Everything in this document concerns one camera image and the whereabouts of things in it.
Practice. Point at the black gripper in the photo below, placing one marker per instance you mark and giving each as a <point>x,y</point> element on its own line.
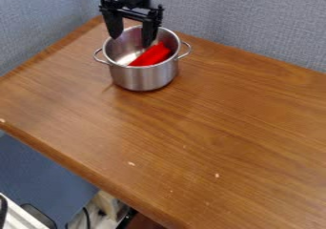
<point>139,10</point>

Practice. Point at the red rectangular block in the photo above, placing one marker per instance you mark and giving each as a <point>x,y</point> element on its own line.
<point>152,56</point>

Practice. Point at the stainless steel pot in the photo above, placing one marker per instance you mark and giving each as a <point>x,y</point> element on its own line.
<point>117,52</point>

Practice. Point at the white equipment under table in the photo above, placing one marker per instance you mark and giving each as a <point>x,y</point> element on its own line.
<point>103,213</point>

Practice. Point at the black curved bar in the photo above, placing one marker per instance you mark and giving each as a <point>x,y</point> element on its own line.
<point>2,211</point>

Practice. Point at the white ribbed panel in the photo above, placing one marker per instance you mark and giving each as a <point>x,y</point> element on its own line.
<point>18,219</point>

